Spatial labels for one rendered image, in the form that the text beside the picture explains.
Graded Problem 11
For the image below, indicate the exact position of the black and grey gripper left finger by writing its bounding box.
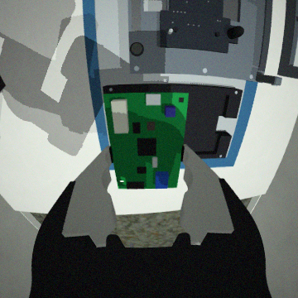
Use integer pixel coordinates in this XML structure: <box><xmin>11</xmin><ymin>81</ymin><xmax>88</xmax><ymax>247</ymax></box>
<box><xmin>29</xmin><ymin>146</ymin><xmax>117</xmax><ymax>298</ymax></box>

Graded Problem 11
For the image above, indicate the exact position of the green circuit board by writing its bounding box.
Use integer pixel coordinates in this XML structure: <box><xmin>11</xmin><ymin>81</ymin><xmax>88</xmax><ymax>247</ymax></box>
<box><xmin>103</xmin><ymin>92</ymin><xmax>189</xmax><ymax>190</ymax></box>

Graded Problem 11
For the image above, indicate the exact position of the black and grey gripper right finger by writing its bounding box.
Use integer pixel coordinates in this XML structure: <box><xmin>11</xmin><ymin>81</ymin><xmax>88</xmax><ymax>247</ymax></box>
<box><xmin>180</xmin><ymin>144</ymin><xmax>272</xmax><ymax>298</ymax></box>

